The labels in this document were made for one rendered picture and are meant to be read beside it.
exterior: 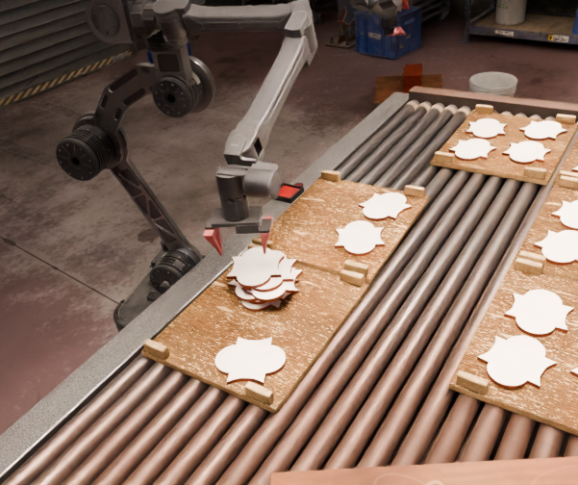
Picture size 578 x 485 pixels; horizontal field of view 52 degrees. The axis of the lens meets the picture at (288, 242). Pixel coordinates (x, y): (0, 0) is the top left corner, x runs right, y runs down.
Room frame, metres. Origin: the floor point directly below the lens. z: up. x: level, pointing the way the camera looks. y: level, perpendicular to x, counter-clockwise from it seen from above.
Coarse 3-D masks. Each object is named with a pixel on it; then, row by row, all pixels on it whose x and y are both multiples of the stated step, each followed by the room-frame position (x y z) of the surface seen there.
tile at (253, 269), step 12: (252, 252) 1.18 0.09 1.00; (240, 264) 1.14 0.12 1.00; (252, 264) 1.13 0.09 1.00; (264, 264) 1.12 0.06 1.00; (276, 264) 1.12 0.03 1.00; (228, 276) 1.10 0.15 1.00; (240, 276) 1.09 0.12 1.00; (252, 276) 1.08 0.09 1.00; (264, 276) 1.08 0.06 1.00; (276, 276) 1.08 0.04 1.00; (252, 288) 1.05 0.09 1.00
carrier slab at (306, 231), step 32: (320, 192) 1.53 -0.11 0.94; (352, 192) 1.51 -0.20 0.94; (384, 192) 1.49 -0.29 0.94; (288, 224) 1.38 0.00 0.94; (320, 224) 1.36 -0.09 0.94; (384, 224) 1.32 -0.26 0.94; (288, 256) 1.24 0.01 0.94; (320, 256) 1.22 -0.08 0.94; (352, 256) 1.20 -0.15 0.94; (384, 256) 1.19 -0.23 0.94
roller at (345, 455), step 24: (504, 192) 1.43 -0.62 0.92; (480, 240) 1.23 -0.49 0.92; (456, 264) 1.14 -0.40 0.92; (456, 288) 1.06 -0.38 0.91; (432, 312) 0.98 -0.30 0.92; (408, 336) 0.92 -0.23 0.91; (408, 360) 0.85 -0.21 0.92; (384, 384) 0.79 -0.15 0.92; (384, 408) 0.75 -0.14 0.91; (360, 432) 0.69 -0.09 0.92; (336, 456) 0.65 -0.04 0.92
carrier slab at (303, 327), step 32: (224, 288) 1.14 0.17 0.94; (320, 288) 1.09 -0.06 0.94; (352, 288) 1.08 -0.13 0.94; (192, 320) 1.04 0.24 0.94; (224, 320) 1.02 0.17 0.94; (256, 320) 1.01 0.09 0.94; (288, 320) 0.99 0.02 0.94; (320, 320) 0.98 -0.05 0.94; (192, 352) 0.93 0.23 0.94; (288, 352) 0.90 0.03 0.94; (320, 352) 0.89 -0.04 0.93; (224, 384) 0.83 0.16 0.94; (288, 384) 0.81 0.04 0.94
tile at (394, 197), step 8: (392, 192) 1.47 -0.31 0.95; (368, 200) 1.44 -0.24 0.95; (376, 200) 1.44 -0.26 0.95; (384, 200) 1.43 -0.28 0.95; (392, 200) 1.42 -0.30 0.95; (400, 200) 1.42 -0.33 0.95; (368, 208) 1.40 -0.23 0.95; (376, 208) 1.40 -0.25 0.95; (384, 208) 1.39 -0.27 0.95; (392, 208) 1.38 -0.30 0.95; (400, 208) 1.38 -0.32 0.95; (408, 208) 1.38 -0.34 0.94; (368, 216) 1.36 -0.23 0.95; (376, 216) 1.36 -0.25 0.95; (384, 216) 1.35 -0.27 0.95; (392, 216) 1.35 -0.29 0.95
